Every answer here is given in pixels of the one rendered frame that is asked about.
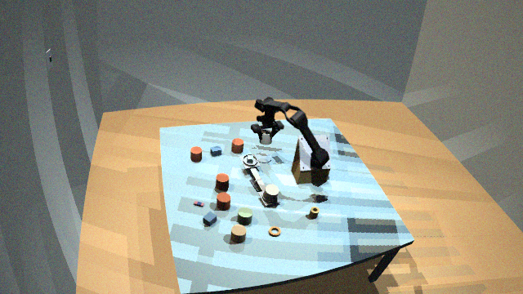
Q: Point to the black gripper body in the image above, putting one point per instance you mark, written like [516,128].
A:
[267,123]

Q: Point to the dark cylinder with pale green top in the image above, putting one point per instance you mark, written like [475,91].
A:
[244,216]

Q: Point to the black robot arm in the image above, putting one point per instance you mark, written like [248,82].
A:
[299,120]

